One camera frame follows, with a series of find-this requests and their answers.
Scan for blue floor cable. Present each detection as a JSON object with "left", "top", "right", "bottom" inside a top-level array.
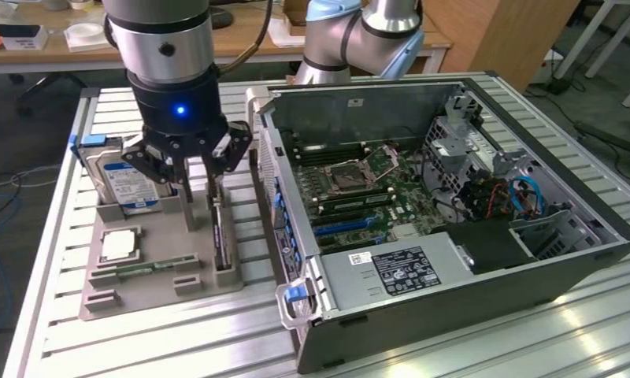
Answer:
[{"left": 0, "top": 187, "right": 23, "bottom": 339}]

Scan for white table frame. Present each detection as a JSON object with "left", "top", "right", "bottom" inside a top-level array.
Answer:
[{"left": 553, "top": 0, "right": 630, "bottom": 108}]

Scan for CPU socket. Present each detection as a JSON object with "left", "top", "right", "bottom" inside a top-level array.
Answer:
[{"left": 325, "top": 159, "right": 380, "bottom": 195}]

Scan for black round lamp base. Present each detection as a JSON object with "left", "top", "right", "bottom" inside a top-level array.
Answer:
[{"left": 209, "top": 6, "right": 236, "bottom": 29}]

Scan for silver drive cage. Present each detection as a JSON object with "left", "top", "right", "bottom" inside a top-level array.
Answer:
[{"left": 424, "top": 113, "right": 501, "bottom": 186}]

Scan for wooden cabinet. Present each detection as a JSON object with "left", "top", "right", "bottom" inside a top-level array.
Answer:
[{"left": 435, "top": 0, "right": 583, "bottom": 92}]

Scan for wooden desk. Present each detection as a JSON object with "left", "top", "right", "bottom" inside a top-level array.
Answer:
[{"left": 0, "top": 0, "right": 453, "bottom": 76}]

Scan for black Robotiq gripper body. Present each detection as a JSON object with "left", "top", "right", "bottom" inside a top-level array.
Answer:
[{"left": 124, "top": 65, "right": 231, "bottom": 159}]

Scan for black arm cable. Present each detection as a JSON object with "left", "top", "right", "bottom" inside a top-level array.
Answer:
[{"left": 217, "top": 0, "right": 276, "bottom": 82}]

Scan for black chair base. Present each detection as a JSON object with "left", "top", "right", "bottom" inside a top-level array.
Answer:
[{"left": 9, "top": 72, "right": 89, "bottom": 117}]

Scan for white square dish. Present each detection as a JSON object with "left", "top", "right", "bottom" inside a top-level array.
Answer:
[{"left": 63, "top": 22, "right": 116, "bottom": 54}]

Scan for hard disk with blue caddy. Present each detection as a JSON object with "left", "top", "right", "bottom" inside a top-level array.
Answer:
[{"left": 68, "top": 133, "right": 179, "bottom": 217}]

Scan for grey power supply unit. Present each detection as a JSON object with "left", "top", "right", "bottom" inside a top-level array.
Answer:
[{"left": 315, "top": 232, "right": 477, "bottom": 312}]

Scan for black RAM stick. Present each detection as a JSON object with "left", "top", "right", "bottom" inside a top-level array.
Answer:
[{"left": 319, "top": 191, "right": 395, "bottom": 217}]

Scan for grey disk bay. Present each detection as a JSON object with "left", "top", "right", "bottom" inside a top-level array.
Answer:
[{"left": 508, "top": 209, "right": 601, "bottom": 261}]

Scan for white paper stack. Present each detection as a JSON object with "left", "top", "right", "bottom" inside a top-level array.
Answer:
[{"left": 265, "top": 15, "right": 309, "bottom": 49}]

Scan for grey parts rack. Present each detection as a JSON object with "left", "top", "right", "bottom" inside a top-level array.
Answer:
[{"left": 77, "top": 157, "right": 245, "bottom": 322}]

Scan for white box with black lid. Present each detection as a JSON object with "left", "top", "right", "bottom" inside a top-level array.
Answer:
[{"left": 0, "top": 24, "right": 51, "bottom": 52}]

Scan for silver CPU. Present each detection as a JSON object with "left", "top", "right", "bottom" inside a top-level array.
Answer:
[{"left": 99, "top": 228, "right": 141, "bottom": 261}]

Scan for metal socket cover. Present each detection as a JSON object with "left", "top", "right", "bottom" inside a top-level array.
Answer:
[{"left": 365, "top": 143, "right": 401, "bottom": 173}]

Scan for white floor cable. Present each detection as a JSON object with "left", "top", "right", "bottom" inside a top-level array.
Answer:
[{"left": 0, "top": 164, "right": 65, "bottom": 189}]

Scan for green motherboard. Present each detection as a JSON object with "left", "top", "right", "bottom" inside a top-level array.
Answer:
[{"left": 288, "top": 141, "right": 453, "bottom": 255}]

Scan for black open PC case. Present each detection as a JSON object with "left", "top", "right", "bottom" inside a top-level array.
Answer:
[{"left": 245, "top": 76, "right": 630, "bottom": 375}]

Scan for blue expansion slot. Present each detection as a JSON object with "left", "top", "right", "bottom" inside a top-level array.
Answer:
[{"left": 312, "top": 214, "right": 380, "bottom": 238}]

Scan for green RAM stick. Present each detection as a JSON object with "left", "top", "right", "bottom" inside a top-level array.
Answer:
[{"left": 116, "top": 255, "right": 197, "bottom": 276}]

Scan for blue wire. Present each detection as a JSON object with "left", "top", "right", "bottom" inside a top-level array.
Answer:
[{"left": 508, "top": 176, "right": 549, "bottom": 217}]

